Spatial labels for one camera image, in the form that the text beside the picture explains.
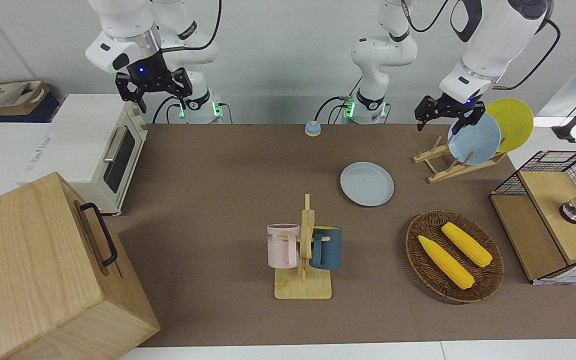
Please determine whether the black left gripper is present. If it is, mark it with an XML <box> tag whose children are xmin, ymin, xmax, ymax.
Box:
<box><xmin>414</xmin><ymin>92</ymin><xmax>487</xmax><ymax>136</ymax></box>

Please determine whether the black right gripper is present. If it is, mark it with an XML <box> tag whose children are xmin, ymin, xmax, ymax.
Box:
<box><xmin>115</xmin><ymin>50</ymin><xmax>193</xmax><ymax>115</ymax></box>

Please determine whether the gray round plate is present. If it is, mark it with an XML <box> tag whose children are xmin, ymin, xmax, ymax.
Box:
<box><xmin>340</xmin><ymin>161</ymin><xmax>395</xmax><ymax>207</ymax></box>

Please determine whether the light blue plate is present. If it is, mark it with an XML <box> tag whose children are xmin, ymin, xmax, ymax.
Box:
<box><xmin>447</xmin><ymin>112</ymin><xmax>502</xmax><ymax>166</ymax></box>

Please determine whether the wooden plate rack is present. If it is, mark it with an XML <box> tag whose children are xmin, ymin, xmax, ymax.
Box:
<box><xmin>412</xmin><ymin>136</ymin><xmax>508</xmax><ymax>184</ymax></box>

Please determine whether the yellow plate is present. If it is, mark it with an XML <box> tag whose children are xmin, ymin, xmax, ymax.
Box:
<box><xmin>485</xmin><ymin>98</ymin><xmax>535</xmax><ymax>154</ymax></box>

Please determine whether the white toaster oven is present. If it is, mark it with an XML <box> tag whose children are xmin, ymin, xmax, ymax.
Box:
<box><xmin>24</xmin><ymin>93</ymin><xmax>149</xmax><ymax>217</ymax></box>

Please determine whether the short yellow corn cob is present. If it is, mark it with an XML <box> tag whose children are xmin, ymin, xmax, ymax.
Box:
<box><xmin>440</xmin><ymin>222</ymin><xmax>494</xmax><ymax>269</ymax></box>

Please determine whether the long yellow corn cob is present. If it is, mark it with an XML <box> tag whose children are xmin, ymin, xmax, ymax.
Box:
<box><xmin>417</xmin><ymin>235</ymin><xmax>476</xmax><ymax>291</ymax></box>

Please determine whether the cardboard box with bag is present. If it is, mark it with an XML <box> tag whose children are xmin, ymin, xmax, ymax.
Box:
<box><xmin>0</xmin><ymin>79</ymin><xmax>52</xmax><ymax>119</ymax></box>

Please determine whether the brown wicker basket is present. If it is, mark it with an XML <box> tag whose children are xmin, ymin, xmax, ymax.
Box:
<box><xmin>405</xmin><ymin>209</ymin><xmax>506</xmax><ymax>304</ymax></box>

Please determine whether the white printed box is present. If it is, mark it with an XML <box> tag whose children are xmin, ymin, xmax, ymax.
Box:
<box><xmin>0</xmin><ymin>121</ymin><xmax>56</xmax><ymax>209</ymax></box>

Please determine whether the dark teal mug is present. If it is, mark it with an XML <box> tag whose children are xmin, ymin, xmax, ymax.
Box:
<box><xmin>310</xmin><ymin>225</ymin><xmax>343</xmax><ymax>271</ymax></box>

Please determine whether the pink mug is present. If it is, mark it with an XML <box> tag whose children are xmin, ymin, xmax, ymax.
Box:
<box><xmin>266</xmin><ymin>223</ymin><xmax>301</xmax><ymax>269</ymax></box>

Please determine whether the wooden cabinet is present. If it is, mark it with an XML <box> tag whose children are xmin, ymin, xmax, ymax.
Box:
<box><xmin>0</xmin><ymin>171</ymin><xmax>162</xmax><ymax>360</ymax></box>

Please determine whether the wooden mug rack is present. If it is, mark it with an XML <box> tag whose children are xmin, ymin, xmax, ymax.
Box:
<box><xmin>273</xmin><ymin>193</ymin><xmax>333</xmax><ymax>301</ymax></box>

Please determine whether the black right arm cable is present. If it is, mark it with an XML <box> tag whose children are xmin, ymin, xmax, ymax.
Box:
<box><xmin>160</xmin><ymin>0</ymin><xmax>224</xmax><ymax>54</ymax></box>

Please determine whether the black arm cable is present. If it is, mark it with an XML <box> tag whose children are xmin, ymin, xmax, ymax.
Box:
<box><xmin>160</xmin><ymin>0</ymin><xmax>224</xmax><ymax>54</ymax></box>
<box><xmin>492</xmin><ymin>17</ymin><xmax>562</xmax><ymax>92</ymax></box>

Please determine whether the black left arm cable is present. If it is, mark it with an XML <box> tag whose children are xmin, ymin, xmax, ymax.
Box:
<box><xmin>492</xmin><ymin>17</ymin><xmax>562</xmax><ymax>92</ymax></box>

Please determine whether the black cabinet handle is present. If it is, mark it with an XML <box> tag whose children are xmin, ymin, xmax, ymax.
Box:
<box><xmin>78</xmin><ymin>202</ymin><xmax>119</xmax><ymax>268</ymax></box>

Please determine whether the brown box with wire basket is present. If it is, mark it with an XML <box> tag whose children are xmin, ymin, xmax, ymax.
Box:
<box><xmin>489</xmin><ymin>149</ymin><xmax>576</xmax><ymax>286</ymax></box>

